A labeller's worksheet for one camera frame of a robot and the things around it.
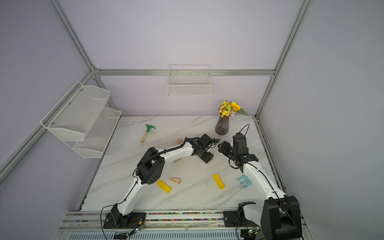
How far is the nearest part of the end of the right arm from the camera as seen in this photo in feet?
1.98

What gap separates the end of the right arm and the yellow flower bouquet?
0.21 metres

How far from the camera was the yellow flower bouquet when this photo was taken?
902mm
